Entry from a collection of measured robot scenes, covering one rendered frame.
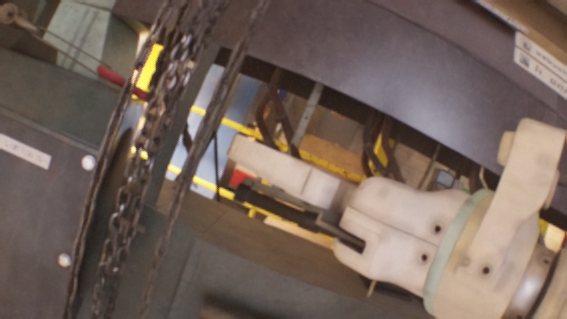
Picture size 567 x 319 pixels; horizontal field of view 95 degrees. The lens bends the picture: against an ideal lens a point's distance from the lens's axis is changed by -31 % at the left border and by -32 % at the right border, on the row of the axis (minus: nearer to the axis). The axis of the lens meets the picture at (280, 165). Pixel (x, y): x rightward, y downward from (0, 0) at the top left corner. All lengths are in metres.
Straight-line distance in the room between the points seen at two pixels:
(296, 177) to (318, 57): 0.66
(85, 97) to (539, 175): 0.48
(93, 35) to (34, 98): 0.66
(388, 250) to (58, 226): 0.39
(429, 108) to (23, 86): 0.86
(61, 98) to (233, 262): 0.56
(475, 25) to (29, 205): 1.12
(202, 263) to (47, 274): 0.46
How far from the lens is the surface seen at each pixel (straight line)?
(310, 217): 0.81
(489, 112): 1.02
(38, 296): 0.53
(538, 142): 0.22
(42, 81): 0.51
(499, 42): 1.13
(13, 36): 0.61
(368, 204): 0.20
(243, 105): 3.45
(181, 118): 0.89
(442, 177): 0.98
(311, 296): 0.87
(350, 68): 0.88
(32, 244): 0.50
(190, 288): 0.89
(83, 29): 1.16
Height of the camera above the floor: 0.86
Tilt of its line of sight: 2 degrees down
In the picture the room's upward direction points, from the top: 23 degrees clockwise
